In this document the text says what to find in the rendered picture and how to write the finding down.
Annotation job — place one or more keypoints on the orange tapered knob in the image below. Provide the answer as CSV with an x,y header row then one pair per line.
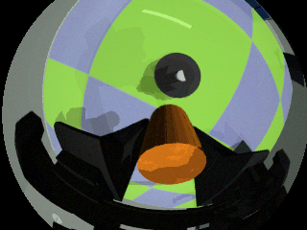
x,y
171,152

